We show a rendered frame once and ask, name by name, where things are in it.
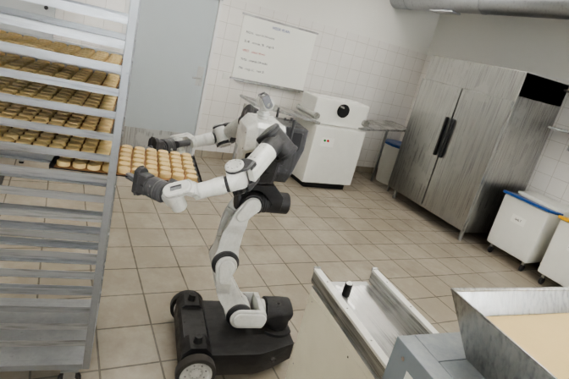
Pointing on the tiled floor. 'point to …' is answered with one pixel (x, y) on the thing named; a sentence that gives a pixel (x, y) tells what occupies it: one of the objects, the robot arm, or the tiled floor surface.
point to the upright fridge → (473, 140)
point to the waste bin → (388, 160)
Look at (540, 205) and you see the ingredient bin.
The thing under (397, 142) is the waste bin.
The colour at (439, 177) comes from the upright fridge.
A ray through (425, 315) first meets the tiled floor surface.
